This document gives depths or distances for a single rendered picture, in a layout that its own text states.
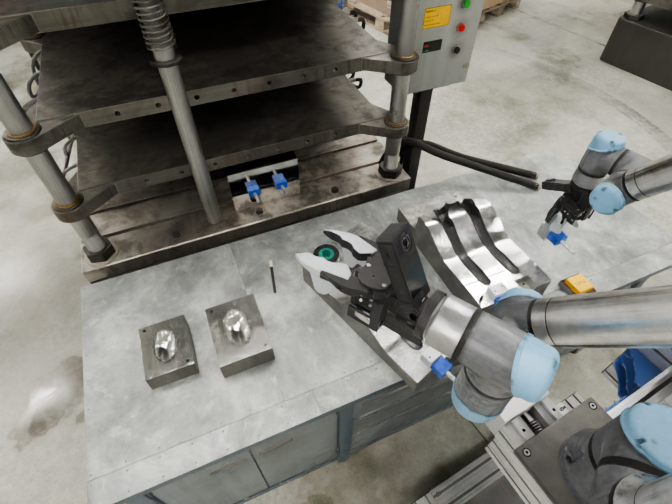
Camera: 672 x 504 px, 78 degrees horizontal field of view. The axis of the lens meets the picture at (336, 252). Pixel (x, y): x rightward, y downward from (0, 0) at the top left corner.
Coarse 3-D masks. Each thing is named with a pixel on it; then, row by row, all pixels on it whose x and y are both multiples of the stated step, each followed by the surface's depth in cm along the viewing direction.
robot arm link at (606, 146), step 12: (600, 132) 109; (612, 132) 108; (588, 144) 112; (600, 144) 107; (612, 144) 106; (624, 144) 106; (588, 156) 111; (600, 156) 109; (612, 156) 107; (588, 168) 113; (600, 168) 111
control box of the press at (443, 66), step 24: (432, 0) 142; (456, 0) 146; (480, 0) 150; (432, 24) 149; (456, 24) 153; (432, 48) 156; (456, 48) 158; (432, 72) 163; (456, 72) 168; (408, 168) 204
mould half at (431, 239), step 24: (456, 192) 160; (408, 216) 151; (432, 216) 141; (456, 216) 141; (432, 240) 138; (480, 240) 140; (504, 240) 141; (432, 264) 143; (456, 264) 134; (480, 264) 134; (528, 264) 133; (456, 288) 133; (480, 288) 127
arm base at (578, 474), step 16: (576, 432) 83; (592, 432) 78; (560, 448) 83; (576, 448) 78; (560, 464) 80; (576, 464) 76; (592, 464) 73; (576, 480) 76; (592, 480) 73; (576, 496) 77
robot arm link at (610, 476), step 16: (608, 464) 64; (608, 480) 62; (624, 480) 58; (640, 480) 57; (656, 480) 53; (592, 496) 63; (608, 496) 58; (624, 496) 56; (640, 496) 54; (656, 496) 50
